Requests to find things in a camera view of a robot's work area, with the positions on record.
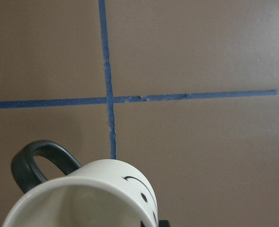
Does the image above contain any white smiley face mug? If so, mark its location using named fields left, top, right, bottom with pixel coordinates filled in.
left=3, top=140, right=159, bottom=227

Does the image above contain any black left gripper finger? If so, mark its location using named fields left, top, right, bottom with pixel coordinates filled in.
left=158, top=220, right=170, bottom=227

